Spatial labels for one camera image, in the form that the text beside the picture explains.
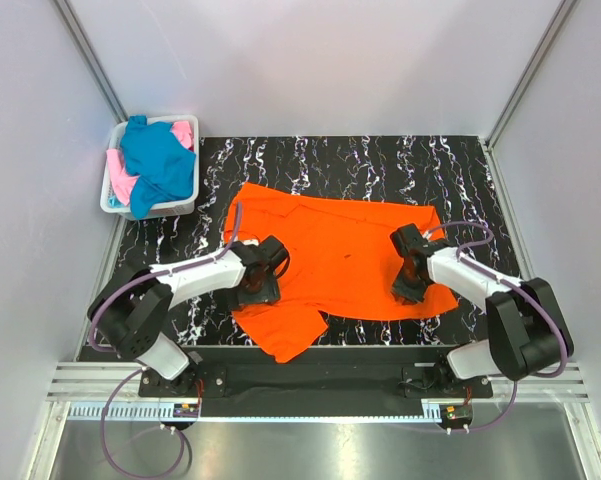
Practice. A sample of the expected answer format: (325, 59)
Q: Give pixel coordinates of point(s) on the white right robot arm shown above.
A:
(527, 334)

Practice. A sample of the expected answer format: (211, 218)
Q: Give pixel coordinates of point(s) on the white plastic laundry basket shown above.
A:
(150, 200)

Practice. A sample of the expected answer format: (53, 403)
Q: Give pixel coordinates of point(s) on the orange t shirt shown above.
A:
(342, 263)

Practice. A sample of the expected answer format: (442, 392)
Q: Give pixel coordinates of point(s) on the light blue garment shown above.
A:
(113, 202)

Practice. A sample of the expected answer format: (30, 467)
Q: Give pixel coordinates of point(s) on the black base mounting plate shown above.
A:
(339, 382)

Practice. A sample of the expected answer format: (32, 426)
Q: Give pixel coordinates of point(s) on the blue t shirt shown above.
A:
(160, 157)

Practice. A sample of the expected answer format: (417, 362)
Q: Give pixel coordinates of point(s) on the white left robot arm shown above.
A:
(132, 307)

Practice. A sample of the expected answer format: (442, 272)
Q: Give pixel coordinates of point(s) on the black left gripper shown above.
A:
(268, 294)

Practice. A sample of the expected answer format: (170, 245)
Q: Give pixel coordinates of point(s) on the pink t shirt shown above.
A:
(122, 175)

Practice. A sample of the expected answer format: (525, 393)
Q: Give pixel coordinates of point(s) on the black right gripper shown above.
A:
(398, 288)

